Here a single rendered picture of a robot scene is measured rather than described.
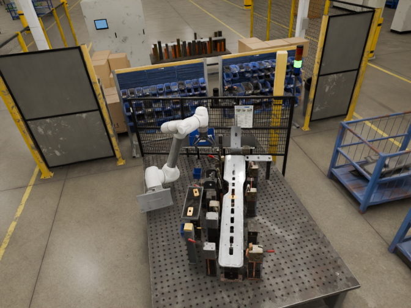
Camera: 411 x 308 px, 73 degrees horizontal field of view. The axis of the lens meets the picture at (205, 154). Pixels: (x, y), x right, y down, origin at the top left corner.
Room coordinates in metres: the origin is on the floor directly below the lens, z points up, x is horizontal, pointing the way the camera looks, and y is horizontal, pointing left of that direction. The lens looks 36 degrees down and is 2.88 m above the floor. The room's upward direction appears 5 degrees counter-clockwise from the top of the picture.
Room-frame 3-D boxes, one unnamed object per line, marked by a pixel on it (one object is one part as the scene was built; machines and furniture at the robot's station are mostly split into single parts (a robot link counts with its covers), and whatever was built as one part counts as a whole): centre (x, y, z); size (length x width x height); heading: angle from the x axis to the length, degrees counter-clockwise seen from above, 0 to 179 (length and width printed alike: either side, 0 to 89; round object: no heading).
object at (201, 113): (2.00, 0.01, 1.80); 0.13 x 0.11 x 0.16; 134
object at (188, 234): (1.43, 0.18, 0.92); 0.08 x 0.08 x 0.44; 81
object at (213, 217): (1.56, -0.01, 0.90); 0.13 x 0.10 x 0.41; 81
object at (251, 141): (2.78, -0.16, 1.01); 0.90 x 0.22 x 0.03; 81
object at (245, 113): (2.85, -0.48, 1.30); 0.23 x 0.02 x 0.31; 81
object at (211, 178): (1.99, -0.04, 0.94); 0.18 x 0.13 x 0.49; 171
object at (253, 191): (1.89, -0.41, 0.87); 0.12 x 0.09 x 0.35; 81
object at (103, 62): (6.69, 2.08, 0.52); 1.20 x 0.80 x 1.05; 7
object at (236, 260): (1.84, -0.23, 1.00); 1.38 x 0.22 x 0.02; 171
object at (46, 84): (3.80, 2.07, 1.00); 1.34 x 0.14 x 2.00; 100
